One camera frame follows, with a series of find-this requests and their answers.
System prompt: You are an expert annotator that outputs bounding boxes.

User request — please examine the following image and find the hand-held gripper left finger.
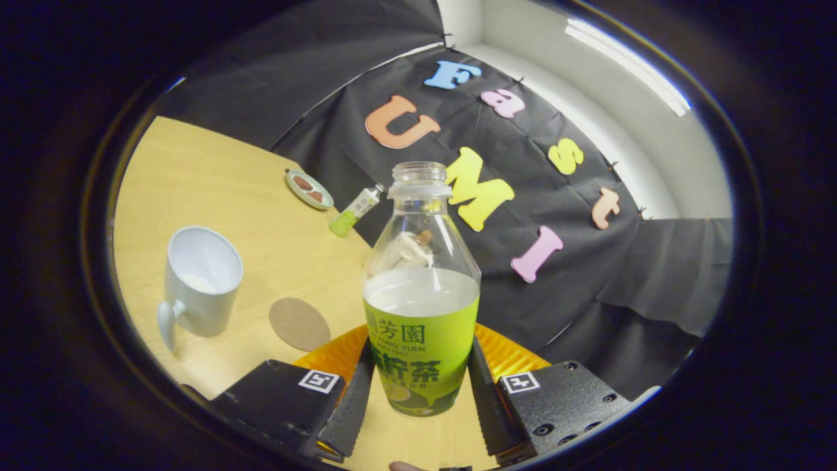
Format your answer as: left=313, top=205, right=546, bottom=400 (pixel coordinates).
left=209, top=324, right=377, bottom=464

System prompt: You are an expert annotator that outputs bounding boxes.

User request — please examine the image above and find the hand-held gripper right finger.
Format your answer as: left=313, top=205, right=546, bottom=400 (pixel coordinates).
left=466, top=323, right=634, bottom=466

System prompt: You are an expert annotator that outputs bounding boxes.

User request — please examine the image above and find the round brown coaster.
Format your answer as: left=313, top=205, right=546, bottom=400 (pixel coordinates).
left=269, top=298, right=332, bottom=353

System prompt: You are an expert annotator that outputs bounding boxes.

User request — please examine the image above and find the green label juice bottle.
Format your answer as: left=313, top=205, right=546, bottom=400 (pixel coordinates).
left=362, top=162, right=482, bottom=418

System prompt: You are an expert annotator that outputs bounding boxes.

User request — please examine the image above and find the white cup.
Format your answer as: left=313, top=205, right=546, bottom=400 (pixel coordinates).
left=157, top=226, right=245, bottom=354

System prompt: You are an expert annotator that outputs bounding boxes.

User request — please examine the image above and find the small capped green bottle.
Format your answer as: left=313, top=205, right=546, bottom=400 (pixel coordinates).
left=329, top=183, right=386, bottom=238

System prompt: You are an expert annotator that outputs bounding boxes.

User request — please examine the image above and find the pale green plate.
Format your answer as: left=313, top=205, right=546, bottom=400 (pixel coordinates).
left=285, top=169, right=335, bottom=211

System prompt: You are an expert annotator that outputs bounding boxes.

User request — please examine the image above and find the wooden table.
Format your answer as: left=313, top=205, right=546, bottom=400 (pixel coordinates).
left=112, top=116, right=498, bottom=471

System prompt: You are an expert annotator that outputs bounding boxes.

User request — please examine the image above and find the ceiling light panel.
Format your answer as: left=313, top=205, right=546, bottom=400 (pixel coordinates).
left=566, top=18, right=692, bottom=117

